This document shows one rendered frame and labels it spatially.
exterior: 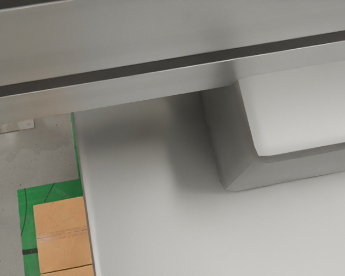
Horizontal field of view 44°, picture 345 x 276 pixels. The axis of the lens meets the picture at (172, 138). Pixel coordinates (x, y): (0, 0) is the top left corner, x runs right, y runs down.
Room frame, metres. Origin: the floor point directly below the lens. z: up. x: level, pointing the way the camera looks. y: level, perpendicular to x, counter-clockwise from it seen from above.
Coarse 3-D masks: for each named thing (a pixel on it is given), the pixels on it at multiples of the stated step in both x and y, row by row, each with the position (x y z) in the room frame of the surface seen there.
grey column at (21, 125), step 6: (24, 120) 0.86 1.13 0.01; (30, 120) 0.86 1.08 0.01; (0, 126) 0.79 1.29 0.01; (6, 126) 0.80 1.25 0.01; (12, 126) 0.80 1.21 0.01; (18, 126) 0.81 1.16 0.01; (24, 126) 0.81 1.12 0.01; (30, 126) 0.82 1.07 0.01; (0, 132) 0.75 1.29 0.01; (6, 132) 0.75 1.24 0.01
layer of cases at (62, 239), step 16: (48, 208) 0.19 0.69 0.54; (64, 208) 0.20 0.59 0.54; (80, 208) 0.21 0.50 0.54; (48, 224) 0.10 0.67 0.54; (64, 224) 0.11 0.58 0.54; (80, 224) 0.12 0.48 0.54; (48, 240) 0.01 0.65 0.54; (64, 240) 0.02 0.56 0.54; (80, 240) 0.03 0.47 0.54; (48, 256) -0.08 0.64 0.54; (64, 256) -0.07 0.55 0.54; (80, 256) -0.06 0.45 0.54; (48, 272) -0.17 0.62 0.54; (64, 272) -0.16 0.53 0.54; (80, 272) -0.15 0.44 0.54
